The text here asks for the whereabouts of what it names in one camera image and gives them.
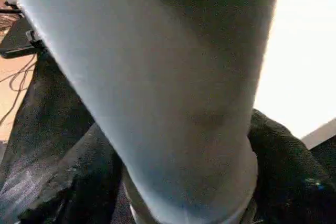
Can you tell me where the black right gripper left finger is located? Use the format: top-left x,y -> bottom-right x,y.
17,123 -> 124,224

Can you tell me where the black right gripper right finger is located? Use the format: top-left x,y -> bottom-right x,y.
246,108 -> 336,224

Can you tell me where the white plastic table top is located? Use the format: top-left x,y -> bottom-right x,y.
253,0 -> 336,149

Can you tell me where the white plastic table leg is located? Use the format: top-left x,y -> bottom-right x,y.
7,0 -> 284,223

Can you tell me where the black coiled cable bundle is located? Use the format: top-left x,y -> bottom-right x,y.
0,55 -> 37,125

